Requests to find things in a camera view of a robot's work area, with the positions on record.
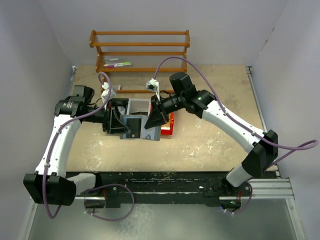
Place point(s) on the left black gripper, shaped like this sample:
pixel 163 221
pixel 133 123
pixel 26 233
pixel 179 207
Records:
pixel 113 124

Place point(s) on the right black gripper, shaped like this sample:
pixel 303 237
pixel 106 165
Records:
pixel 157 111

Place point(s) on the grey card holder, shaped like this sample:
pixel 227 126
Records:
pixel 135 126

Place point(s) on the blue grey credit card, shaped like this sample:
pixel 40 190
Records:
pixel 152 134

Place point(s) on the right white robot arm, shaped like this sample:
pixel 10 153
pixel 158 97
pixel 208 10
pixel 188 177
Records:
pixel 260 145

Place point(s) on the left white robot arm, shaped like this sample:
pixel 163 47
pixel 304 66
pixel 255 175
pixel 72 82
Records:
pixel 49 184

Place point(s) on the black object in white bin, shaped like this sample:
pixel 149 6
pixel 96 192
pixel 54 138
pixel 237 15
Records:
pixel 144 113

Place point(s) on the red plastic bin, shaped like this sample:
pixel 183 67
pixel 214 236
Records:
pixel 167 129

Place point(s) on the crumpled plastic bag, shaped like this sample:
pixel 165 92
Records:
pixel 122 110

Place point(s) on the black plastic bin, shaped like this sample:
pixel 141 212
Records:
pixel 119 102

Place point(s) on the white plastic bin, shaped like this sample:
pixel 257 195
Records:
pixel 137 105

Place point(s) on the pink marker pen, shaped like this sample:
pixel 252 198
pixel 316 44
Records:
pixel 113 65

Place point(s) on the light green marker pen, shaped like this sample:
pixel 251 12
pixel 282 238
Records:
pixel 124 64

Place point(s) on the wooden slatted rack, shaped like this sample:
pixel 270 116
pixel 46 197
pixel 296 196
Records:
pixel 144 49

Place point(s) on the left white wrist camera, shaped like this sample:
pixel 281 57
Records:
pixel 108 92

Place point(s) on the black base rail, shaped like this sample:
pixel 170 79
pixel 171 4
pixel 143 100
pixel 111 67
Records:
pixel 207 188

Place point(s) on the aluminium frame rail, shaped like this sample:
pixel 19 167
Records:
pixel 261 189

